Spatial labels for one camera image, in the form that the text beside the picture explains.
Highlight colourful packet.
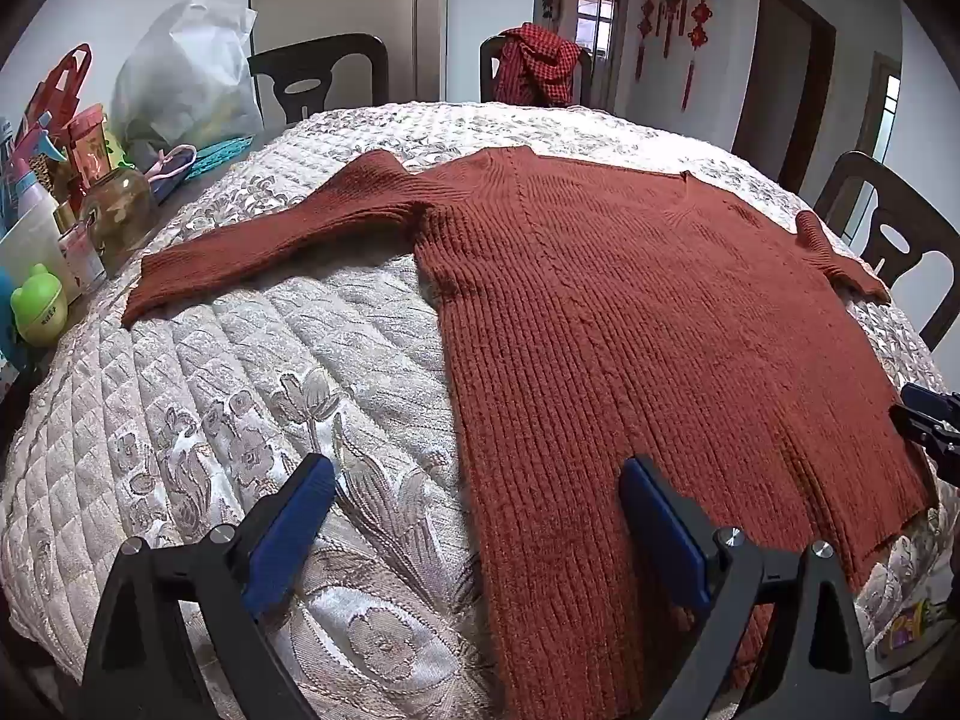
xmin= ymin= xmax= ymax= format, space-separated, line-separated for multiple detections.
xmin=877 ymin=592 xmax=946 ymax=661

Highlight small cosmetic bottle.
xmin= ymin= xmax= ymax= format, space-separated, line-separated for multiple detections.
xmin=56 ymin=217 xmax=106 ymax=290

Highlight green baby cup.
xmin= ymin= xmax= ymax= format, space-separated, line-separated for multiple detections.
xmin=11 ymin=264 xmax=72 ymax=346

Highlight white plastic container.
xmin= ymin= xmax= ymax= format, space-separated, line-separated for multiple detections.
xmin=0 ymin=202 xmax=80 ymax=308

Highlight quilted floral table cover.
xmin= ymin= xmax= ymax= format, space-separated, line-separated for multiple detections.
xmin=0 ymin=100 xmax=960 ymax=720

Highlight white spray bottle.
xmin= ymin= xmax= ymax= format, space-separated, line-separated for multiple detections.
xmin=11 ymin=112 xmax=68 ymax=222

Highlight rust red knitted sweater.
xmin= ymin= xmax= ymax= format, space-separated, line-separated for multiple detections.
xmin=122 ymin=146 xmax=940 ymax=720

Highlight white plastic bag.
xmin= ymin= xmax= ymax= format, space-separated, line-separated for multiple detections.
xmin=112 ymin=0 xmax=263 ymax=155

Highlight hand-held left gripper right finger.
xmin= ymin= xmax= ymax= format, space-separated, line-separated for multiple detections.
xmin=619 ymin=454 xmax=890 ymax=720

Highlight teal woven mat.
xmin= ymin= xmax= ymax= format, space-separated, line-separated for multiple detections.
xmin=184 ymin=133 xmax=256 ymax=181

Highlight glass jar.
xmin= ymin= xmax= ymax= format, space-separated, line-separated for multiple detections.
xmin=79 ymin=169 xmax=158 ymax=271

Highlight brown wooden door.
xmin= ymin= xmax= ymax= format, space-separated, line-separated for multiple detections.
xmin=731 ymin=0 xmax=837 ymax=192

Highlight red gift bag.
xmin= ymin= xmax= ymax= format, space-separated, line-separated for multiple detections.
xmin=22 ymin=45 xmax=95 ymax=128

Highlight narrow glazed door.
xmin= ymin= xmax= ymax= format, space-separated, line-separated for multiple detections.
xmin=855 ymin=52 xmax=901 ymax=158

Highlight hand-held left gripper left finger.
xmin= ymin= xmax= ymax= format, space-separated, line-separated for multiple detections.
xmin=79 ymin=454 xmax=336 ymax=720

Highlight red checked garment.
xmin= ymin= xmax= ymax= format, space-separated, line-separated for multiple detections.
xmin=491 ymin=24 xmax=590 ymax=107

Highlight dark wooden chair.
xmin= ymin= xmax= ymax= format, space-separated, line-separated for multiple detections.
xmin=247 ymin=34 xmax=389 ymax=128
xmin=814 ymin=151 xmax=960 ymax=350
xmin=480 ymin=34 xmax=593 ymax=106

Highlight open doorway with window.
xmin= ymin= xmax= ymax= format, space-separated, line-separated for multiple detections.
xmin=547 ymin=0 xmax=631 ymax=113

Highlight red knot wall ornament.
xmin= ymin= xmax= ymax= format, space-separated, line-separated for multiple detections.
xmin=658 ymin=0 xmax=689 ymax=61
xmin=637 ymin=0 xmax=659 ymax=83
xmin=681 ymin=0 xmax=715 ymax=112

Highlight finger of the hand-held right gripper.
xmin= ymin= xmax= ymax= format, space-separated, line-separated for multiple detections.
xmin=902 ymin=382 xmax=960 ymax=421
xmin=889 ymin=405 xmax=960 ymax=485

